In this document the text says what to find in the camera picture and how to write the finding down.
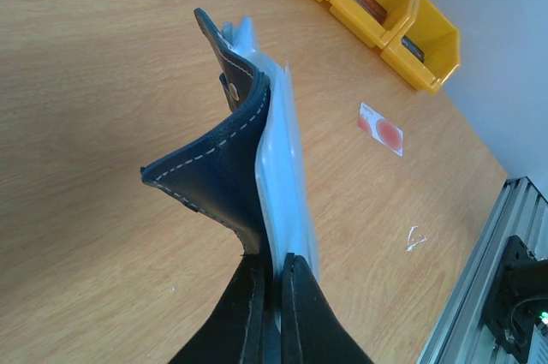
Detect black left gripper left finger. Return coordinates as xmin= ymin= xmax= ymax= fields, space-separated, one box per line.
xmin=170 ymin=255 xmax=265 ymax=364

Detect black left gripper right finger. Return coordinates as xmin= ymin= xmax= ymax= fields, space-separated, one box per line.
xmin=281 ymin=254 xmax=372 ymax=363

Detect red credit card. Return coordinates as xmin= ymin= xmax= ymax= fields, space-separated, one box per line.
xmin=355 ymin=0 xmax=387 ymax=24

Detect blue credit card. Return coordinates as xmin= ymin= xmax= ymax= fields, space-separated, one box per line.
xmin=402 ymin=35 xmax=425 ymax=63

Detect blue leather card holder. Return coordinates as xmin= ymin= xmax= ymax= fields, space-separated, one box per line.
xmin=140 ymin=7 xmax=321 ymax=279

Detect white card red circles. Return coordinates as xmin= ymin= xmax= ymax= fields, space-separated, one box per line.
xmin=357 ymin=103 xmax=403 ymax=157

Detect yellow bin middle right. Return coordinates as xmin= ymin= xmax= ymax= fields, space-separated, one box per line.
xmin=330 ymin=0 xmax=416 ymax=49

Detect yellow bin near right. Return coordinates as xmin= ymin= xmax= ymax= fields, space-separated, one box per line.
xmin=380 ymin=0 xmax=461 ymax=94

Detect right small circuit board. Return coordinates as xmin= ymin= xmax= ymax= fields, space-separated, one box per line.
xmin=535 ymin=311 xmax=548 ymax=338

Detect aluminium rail base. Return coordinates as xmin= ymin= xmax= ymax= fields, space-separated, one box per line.
xmin=418 ymin=177 xmax=547 ymax=363

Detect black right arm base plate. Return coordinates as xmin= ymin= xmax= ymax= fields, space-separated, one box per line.
xmin=482 ymin=236 xmax=547 ymax=363

